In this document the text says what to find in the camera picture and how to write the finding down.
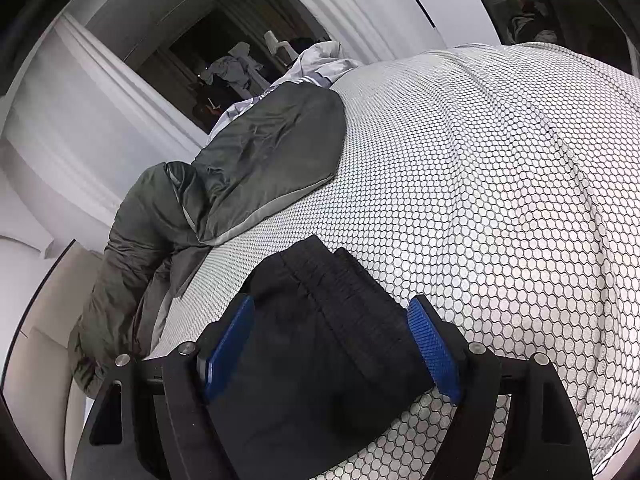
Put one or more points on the dark furniture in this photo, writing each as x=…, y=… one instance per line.
x=575, y=10

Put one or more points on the dark green padded jacket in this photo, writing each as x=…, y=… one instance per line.
x=130, y=260

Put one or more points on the grey garment pile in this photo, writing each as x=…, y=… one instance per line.
x=230, y=71

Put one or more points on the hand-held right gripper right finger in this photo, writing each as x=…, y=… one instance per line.
x=432, y=355

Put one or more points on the black pants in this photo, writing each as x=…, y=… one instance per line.
x=310, y=340

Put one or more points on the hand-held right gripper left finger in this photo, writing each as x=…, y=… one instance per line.
x=227, y=350

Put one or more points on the white hexagon patterned bedspread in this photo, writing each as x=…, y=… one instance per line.
x=475, y=185

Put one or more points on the beige padded headboard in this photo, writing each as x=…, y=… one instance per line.
x=45, y=320

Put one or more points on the white grey garment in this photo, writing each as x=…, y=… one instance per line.
x=320, y=60

